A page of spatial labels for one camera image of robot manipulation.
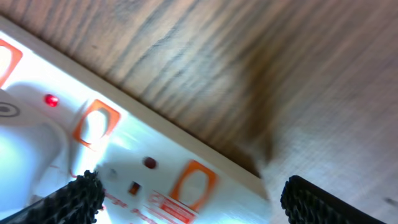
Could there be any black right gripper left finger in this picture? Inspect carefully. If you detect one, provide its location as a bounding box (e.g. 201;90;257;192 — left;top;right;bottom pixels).
1;170;105;224

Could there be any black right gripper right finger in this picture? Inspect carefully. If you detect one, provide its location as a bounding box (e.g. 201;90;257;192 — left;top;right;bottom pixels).
280;175;383;224

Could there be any white power strip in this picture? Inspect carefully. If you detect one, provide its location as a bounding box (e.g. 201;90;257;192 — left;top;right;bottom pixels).
1;19;271;223

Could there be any white charger plug adapter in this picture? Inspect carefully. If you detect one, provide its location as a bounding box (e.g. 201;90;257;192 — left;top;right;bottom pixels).
1;91;69;214

